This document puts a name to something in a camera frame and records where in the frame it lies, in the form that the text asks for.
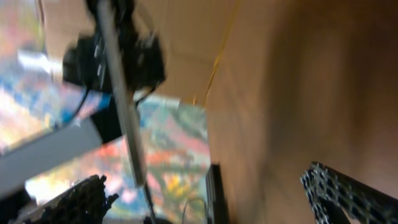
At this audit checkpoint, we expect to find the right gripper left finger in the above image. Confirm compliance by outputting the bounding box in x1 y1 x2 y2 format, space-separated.
9 175 119 224

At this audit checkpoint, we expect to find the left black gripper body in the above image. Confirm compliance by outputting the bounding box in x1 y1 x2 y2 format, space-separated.
62 0 165 93

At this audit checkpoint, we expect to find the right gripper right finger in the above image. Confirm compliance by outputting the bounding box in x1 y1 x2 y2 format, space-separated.
300 162 397 224

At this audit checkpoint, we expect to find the Galaxy smartphone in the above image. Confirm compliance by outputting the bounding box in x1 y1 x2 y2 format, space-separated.
97 0 147 187

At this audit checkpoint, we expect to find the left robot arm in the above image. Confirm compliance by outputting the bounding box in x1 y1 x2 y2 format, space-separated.
1 1 165 197

